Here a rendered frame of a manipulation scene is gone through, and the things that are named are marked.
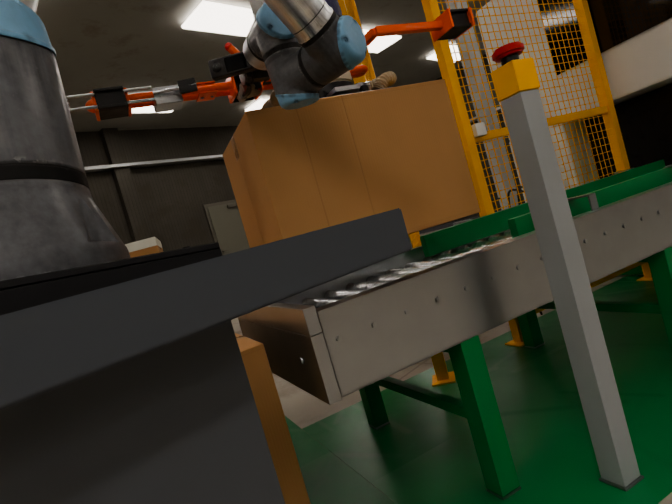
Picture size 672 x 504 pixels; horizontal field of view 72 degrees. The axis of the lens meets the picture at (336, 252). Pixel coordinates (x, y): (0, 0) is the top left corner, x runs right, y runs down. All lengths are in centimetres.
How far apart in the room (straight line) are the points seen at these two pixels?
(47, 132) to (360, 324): 73
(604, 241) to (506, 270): 39
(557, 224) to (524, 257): 21
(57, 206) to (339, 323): 68
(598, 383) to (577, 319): 15
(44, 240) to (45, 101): 13
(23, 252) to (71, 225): 5
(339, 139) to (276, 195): 23
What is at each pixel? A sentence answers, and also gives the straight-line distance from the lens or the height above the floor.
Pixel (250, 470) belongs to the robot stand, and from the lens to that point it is 46.
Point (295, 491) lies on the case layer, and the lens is 122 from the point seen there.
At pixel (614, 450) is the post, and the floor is 10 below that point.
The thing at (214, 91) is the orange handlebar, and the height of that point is 120.
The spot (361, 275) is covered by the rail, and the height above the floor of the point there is 56.
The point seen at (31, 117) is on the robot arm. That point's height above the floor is 91.
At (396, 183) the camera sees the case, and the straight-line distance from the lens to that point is 128.
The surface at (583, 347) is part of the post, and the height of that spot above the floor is 34.
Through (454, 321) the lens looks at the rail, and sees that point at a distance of 116.
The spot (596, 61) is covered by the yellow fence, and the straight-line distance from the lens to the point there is 312.
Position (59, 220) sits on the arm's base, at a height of 82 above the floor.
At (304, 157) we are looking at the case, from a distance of 119.
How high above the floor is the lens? 74
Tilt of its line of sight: 2 degrees down
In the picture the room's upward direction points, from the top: 16 degrees counter-clockwise
